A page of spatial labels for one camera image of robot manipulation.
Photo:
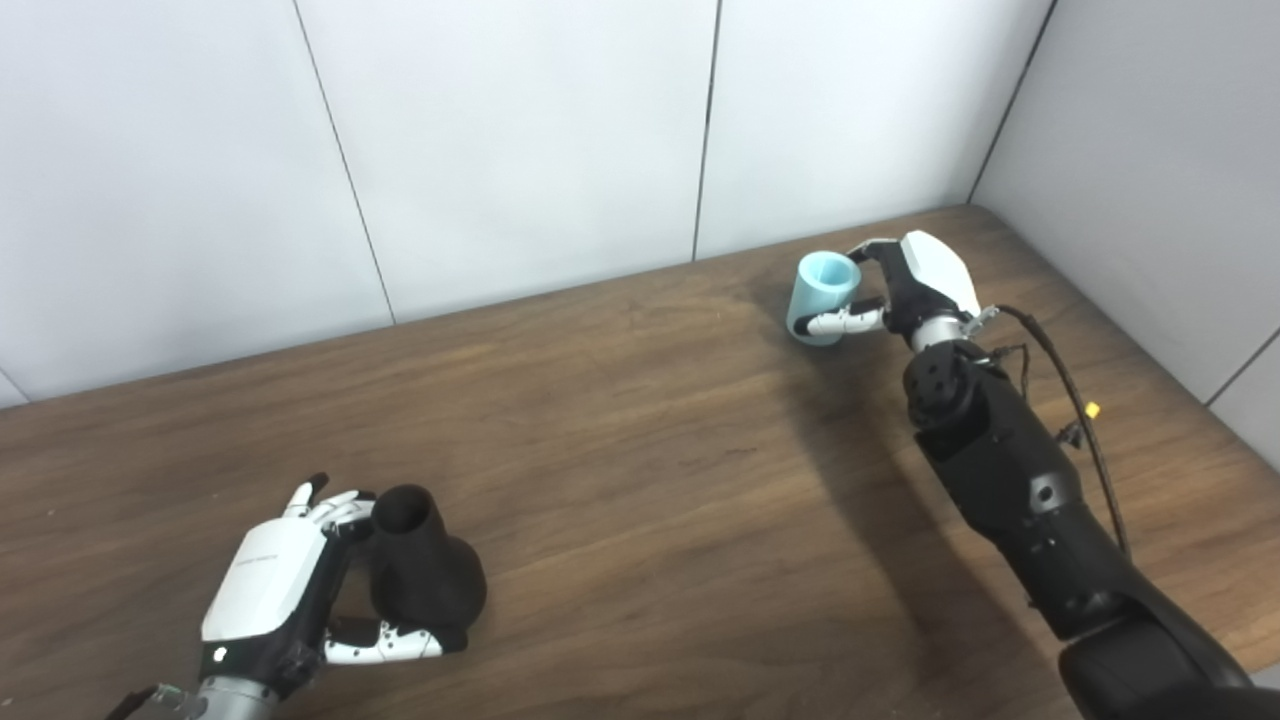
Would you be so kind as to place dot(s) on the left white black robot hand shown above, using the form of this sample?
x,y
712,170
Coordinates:
x,y
265,585

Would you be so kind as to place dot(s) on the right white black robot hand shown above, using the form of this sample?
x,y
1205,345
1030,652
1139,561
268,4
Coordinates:
x,y
935,275

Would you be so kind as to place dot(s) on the black funnel-shaped nozzle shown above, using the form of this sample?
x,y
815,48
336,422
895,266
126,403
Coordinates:
x,y
425,580

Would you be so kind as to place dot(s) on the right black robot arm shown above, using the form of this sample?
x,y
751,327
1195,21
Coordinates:
x,y
1040,520

